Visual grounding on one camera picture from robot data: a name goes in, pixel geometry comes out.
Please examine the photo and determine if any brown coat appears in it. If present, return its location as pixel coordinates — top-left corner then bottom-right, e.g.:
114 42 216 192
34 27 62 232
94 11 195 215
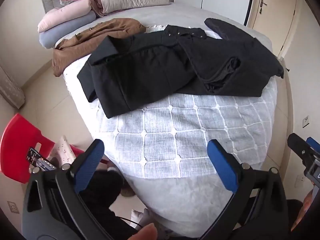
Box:
52 18 146 77

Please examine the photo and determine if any wall socket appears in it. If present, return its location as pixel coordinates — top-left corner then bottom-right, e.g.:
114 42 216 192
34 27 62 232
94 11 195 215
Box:
302 116 310 128

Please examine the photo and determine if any red plastic chair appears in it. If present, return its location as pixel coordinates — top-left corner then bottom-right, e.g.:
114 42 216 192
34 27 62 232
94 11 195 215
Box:
1 113 83 184

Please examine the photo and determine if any pink folded duvet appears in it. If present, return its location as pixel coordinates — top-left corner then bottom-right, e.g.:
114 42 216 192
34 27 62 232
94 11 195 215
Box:
37 0 91 33

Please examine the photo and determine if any person's left hand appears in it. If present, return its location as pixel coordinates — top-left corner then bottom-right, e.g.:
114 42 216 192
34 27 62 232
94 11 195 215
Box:
128 223 158 240

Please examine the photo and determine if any floral cloth on chair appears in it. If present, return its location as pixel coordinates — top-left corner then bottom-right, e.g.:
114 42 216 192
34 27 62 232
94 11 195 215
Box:
47 135 76 167

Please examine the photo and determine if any bed with grey sheet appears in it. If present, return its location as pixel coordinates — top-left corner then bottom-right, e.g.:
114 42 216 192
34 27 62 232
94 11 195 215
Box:
53 2 278 238

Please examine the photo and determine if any white quilted bed cover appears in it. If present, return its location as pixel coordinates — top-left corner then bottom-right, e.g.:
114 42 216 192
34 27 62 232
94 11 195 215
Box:
63 57 277 179

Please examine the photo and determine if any black quilted jacket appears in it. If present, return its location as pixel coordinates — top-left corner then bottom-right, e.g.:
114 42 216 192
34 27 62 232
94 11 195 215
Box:
192 17 285 98

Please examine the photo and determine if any black wool coat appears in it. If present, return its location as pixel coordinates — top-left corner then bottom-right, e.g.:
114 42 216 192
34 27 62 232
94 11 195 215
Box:
78 25 241 118

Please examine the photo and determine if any cream door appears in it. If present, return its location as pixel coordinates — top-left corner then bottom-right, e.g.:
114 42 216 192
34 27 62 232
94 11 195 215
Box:
247 0 297 57

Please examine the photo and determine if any light blue folded duvet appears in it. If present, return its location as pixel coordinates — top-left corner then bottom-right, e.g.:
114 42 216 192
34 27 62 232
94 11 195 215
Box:
39 10 96 49

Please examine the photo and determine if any smartphone on chair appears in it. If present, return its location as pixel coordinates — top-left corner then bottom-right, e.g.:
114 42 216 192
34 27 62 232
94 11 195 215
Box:
26 147 56 171

